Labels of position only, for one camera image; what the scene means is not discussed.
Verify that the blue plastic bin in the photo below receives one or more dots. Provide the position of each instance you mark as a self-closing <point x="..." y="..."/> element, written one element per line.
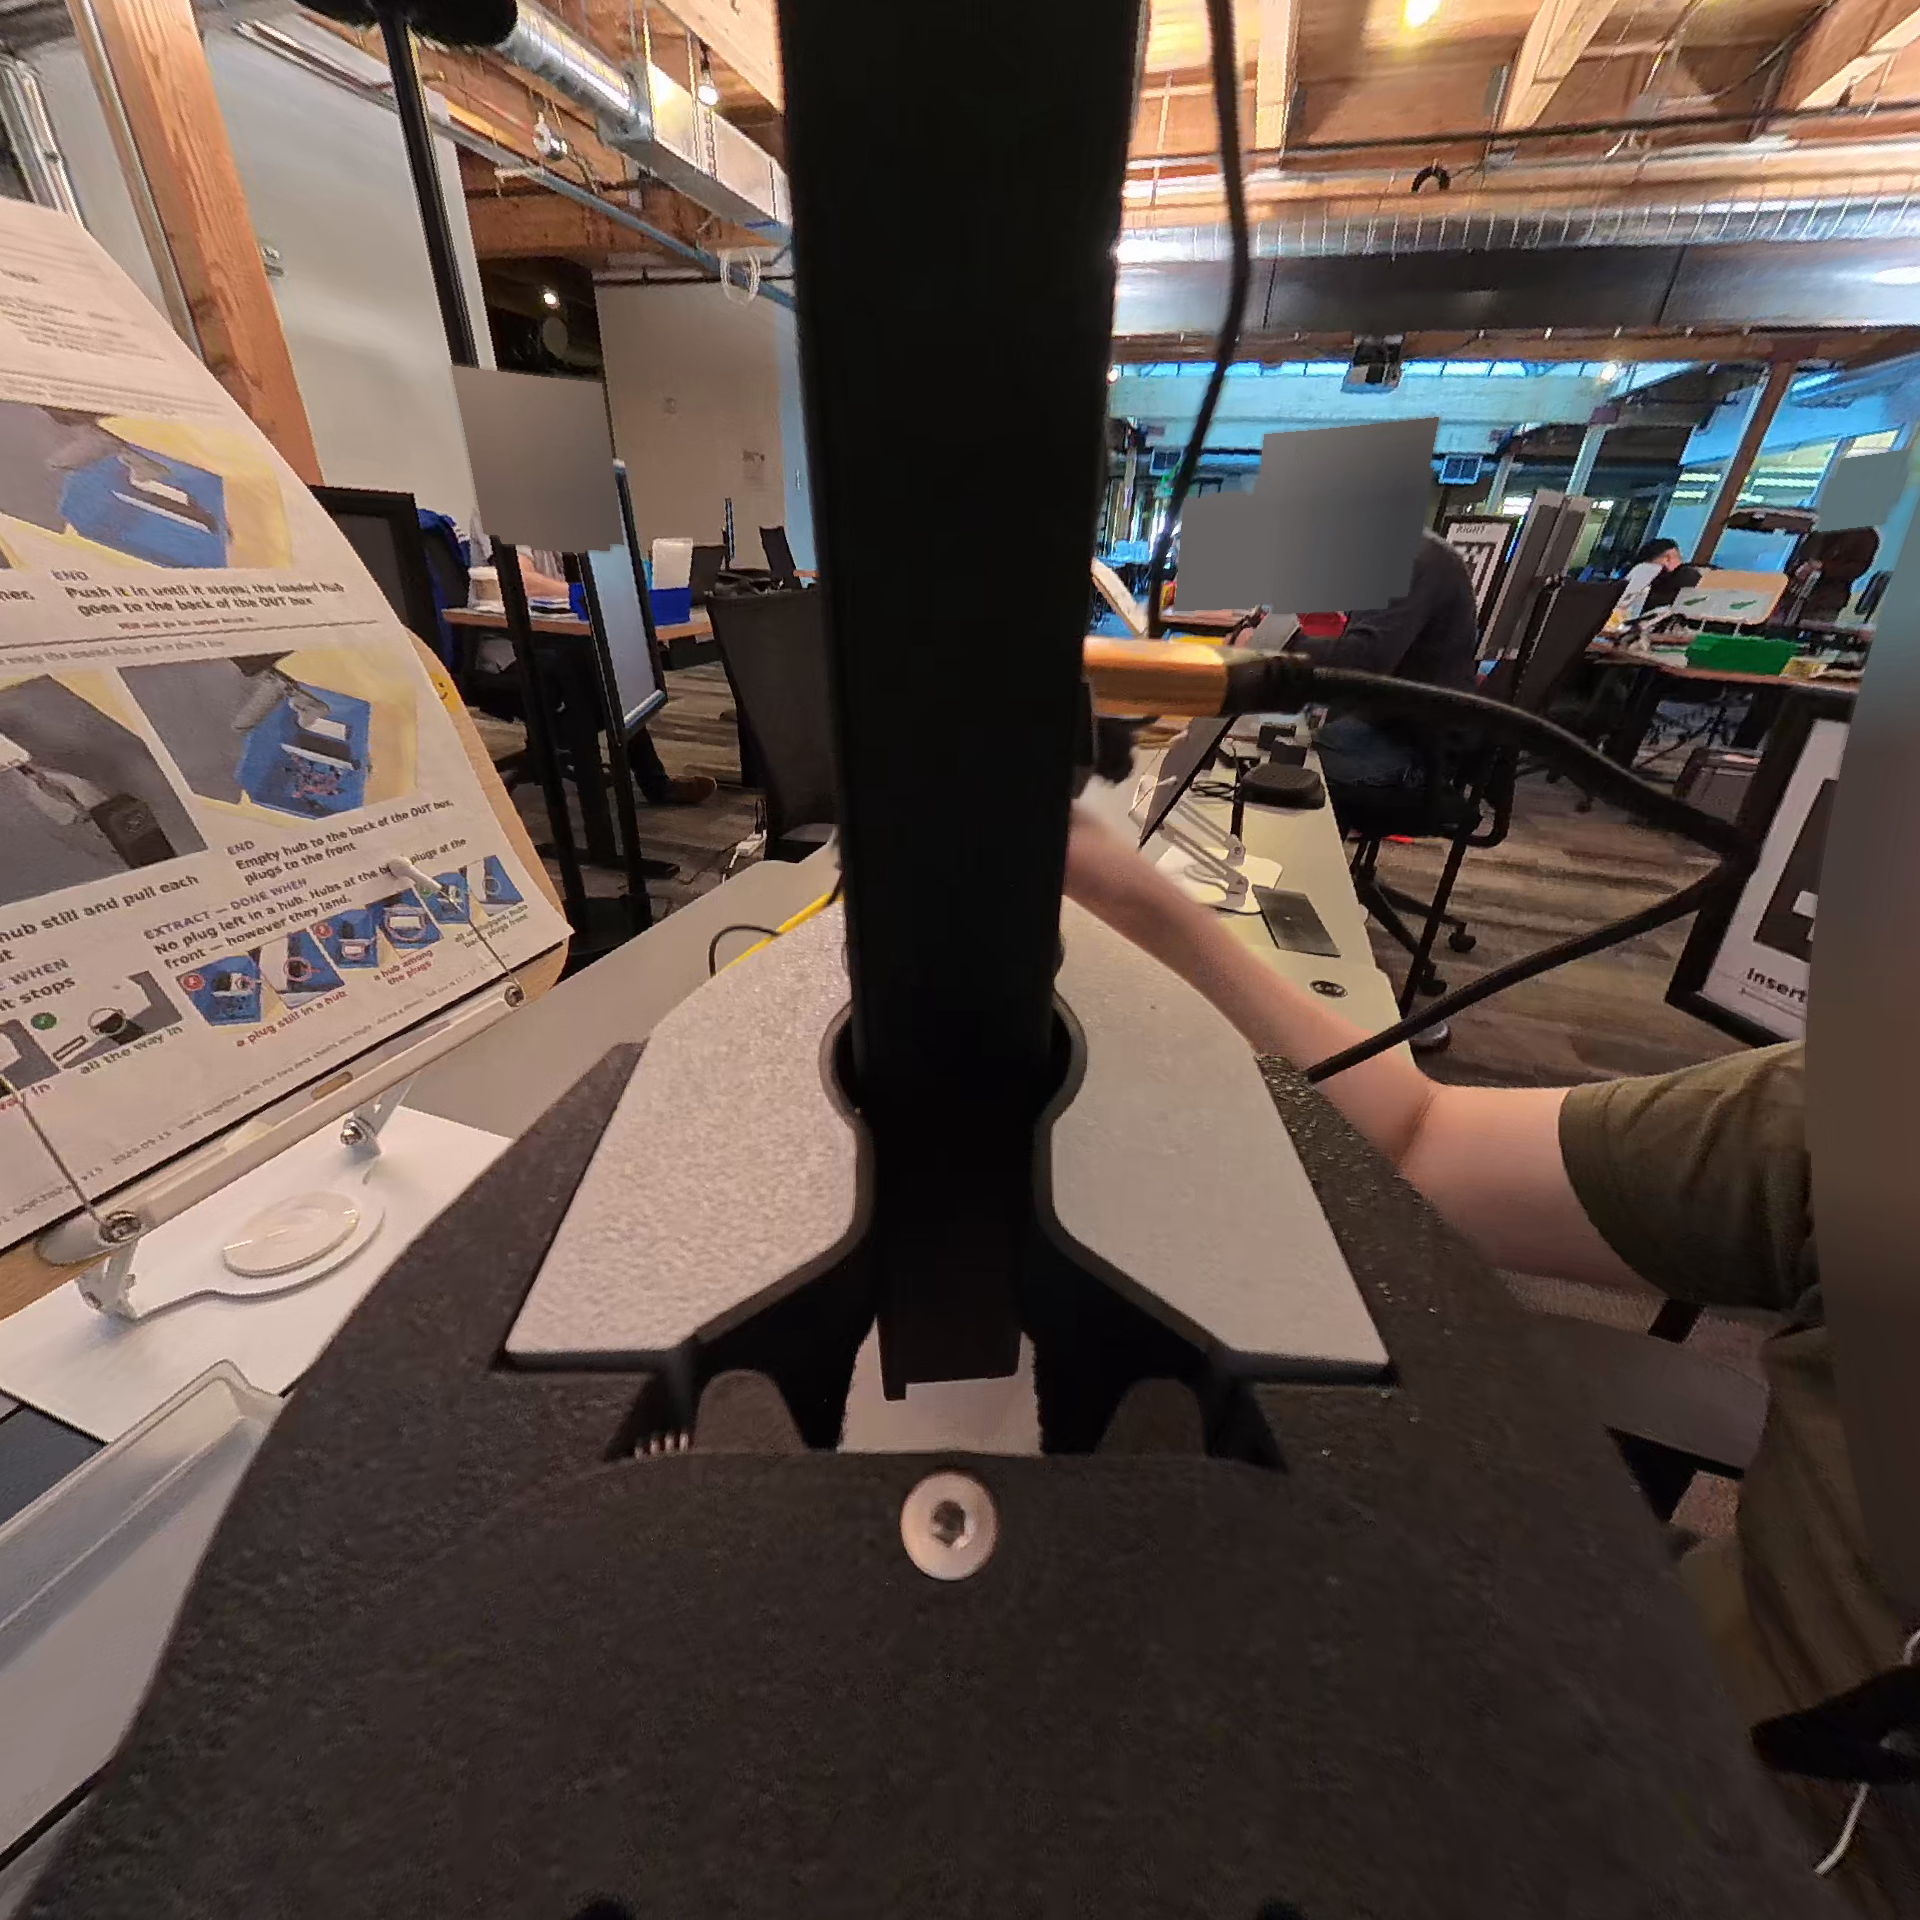
<point x="675" y="606"/>

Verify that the person's right forearm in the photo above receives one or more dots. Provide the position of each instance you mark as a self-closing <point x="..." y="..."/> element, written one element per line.
<point x="1498" y="1172"/>

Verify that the upright display board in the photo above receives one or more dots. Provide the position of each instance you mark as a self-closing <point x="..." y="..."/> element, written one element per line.
<point x="624" y="645"/>

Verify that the white metal document stand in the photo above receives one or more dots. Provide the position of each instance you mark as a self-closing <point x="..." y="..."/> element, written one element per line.
<point x="422" y="1183"/>

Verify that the wooden post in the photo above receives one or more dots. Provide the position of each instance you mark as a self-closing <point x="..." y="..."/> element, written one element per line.
<point x="196" y="224"/>

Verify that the black multi-port usb hub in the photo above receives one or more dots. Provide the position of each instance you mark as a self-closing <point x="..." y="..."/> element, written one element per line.
<point x="960" y="601"/>

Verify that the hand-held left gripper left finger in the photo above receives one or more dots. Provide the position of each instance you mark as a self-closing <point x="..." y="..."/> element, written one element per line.
<point x="706" y="1183"/>

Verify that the black pole stand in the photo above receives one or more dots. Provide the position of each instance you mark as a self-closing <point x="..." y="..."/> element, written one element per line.
<point x="428" y="178"/>

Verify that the printed instruction sheet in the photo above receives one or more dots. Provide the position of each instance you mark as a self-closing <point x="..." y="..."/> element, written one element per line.
<point x="227" y="747"/>

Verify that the clear plastic bin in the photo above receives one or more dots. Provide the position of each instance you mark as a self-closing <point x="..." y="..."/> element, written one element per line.
<point x="117" y="1548"/>

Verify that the black framed tag sign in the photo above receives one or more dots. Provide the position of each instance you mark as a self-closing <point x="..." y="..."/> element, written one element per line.
<point x="1781" y="900"/>

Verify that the black partition panel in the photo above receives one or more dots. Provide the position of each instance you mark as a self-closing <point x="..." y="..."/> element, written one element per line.
<point x="376" y="554"/>

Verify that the green plastic bin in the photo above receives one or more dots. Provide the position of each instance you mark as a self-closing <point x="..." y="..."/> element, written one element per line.
<point x="1740" y="651"/>

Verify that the black office chair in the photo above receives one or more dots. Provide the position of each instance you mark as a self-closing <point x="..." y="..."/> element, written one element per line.
<point x="776" y="703"/>
<point x="1559" y="645"/>

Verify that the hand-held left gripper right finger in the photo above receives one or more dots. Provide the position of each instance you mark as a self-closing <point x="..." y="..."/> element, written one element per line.
<point x="1203" y="1183"/>

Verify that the blue jacket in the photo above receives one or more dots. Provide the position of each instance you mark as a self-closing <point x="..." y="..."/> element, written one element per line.
<point x="444" y="563"/>

